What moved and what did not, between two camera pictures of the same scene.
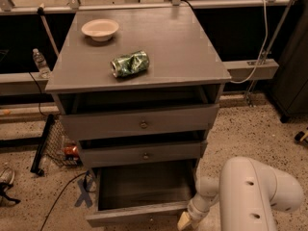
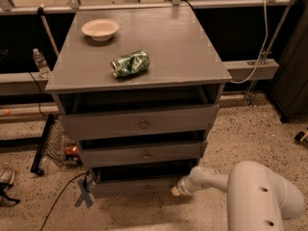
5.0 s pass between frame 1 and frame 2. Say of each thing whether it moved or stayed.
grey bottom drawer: moved
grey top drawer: stayed
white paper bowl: stayed
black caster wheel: stayed
